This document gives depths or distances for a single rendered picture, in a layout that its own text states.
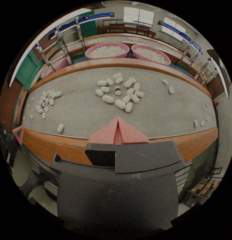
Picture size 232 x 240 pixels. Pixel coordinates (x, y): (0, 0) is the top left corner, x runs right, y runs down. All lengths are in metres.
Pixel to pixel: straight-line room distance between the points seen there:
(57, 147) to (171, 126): 0.40
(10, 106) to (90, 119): 0.77
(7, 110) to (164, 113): 1.01
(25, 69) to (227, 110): 5.32
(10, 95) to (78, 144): 0.77
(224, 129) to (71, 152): 4.61
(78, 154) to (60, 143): 0.08
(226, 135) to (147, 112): 4.40
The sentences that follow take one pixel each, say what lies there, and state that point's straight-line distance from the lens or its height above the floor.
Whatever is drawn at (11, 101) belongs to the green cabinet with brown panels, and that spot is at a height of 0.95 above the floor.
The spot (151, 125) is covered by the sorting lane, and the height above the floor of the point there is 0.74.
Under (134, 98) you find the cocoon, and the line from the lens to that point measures 0.25.
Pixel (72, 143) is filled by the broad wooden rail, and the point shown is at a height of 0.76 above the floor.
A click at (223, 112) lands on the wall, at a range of 4.54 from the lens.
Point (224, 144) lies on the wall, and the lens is 4.54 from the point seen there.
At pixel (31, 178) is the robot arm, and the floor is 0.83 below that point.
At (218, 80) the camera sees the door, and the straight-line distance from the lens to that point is 4.86.
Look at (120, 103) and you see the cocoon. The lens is 0.24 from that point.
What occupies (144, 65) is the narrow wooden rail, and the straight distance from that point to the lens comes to 0.39.
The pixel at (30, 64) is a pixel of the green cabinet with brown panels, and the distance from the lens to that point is 0.98.
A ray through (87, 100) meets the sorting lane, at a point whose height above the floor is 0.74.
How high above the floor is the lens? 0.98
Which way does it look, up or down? 77 degrees down
